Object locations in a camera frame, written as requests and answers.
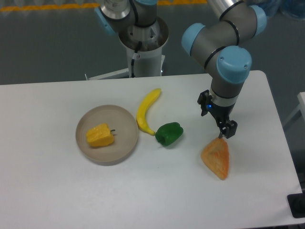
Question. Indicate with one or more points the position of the black clamp at table edge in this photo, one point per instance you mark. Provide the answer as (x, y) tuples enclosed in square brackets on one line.
[(297, 205)]

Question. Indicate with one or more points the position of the orange triangular pastry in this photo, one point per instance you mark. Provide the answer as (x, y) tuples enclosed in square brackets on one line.
[(216, 157)]

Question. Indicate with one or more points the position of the yellow bell pepper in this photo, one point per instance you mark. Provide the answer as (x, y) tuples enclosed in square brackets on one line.
[(100, 135)]

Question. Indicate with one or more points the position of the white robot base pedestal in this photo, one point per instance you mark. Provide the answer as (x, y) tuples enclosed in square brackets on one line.
[(143, 51)]

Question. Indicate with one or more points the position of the green bell pepper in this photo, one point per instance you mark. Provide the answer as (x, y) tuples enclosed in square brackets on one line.
[(168, 133)]

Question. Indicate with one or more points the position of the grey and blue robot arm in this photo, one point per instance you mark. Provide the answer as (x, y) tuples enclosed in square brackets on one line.
[(216, 48)]

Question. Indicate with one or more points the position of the white furniture edge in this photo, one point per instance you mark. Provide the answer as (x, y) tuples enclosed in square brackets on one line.
[(298, 112)]

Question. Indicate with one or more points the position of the beige round plate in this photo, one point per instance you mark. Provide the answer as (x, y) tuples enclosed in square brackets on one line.
[(125, 134)]

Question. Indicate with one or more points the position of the yellow banana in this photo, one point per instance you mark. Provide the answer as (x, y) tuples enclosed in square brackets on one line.
[(146, 103)]

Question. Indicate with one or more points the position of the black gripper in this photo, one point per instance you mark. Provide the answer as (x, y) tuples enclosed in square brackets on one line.
[(220, 109)]

